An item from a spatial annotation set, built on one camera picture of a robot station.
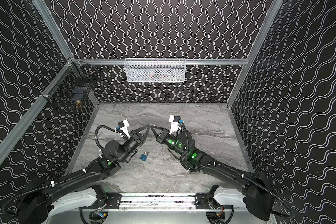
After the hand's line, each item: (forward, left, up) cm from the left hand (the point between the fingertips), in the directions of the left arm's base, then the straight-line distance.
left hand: (152, 126), depth 63 cm
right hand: (+1, +2, -3) cm, 4 cm away
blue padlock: (+1, +10, -34) cm, 35 cm away
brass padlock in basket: (+20, +47, -4) cm, 51 cm away
